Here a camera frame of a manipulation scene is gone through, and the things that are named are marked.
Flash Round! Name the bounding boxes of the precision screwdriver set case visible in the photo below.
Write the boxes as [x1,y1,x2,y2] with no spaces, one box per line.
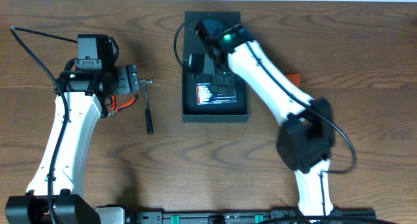
[196,83,237,105]

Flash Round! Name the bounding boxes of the small black handled hammer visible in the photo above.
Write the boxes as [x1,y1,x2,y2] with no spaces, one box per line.
[139,79,154,135]

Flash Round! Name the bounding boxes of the dark green hinged box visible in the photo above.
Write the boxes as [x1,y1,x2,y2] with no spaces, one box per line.
[182,11,249,123]

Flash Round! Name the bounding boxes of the red handled pliers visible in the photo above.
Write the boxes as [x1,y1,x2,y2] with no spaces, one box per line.
[108,94,138,119]

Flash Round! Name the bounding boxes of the orange scraper wooden handle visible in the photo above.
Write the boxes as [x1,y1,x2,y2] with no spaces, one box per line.
[285,73,301,88]

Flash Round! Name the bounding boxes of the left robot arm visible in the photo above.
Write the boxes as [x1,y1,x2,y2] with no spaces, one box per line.
[5,65,140,223]

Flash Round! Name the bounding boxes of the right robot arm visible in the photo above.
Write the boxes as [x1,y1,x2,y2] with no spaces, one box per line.
[195,18,335,216]

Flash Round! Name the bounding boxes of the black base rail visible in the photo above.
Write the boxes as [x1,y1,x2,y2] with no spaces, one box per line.
[94,206,377,224]

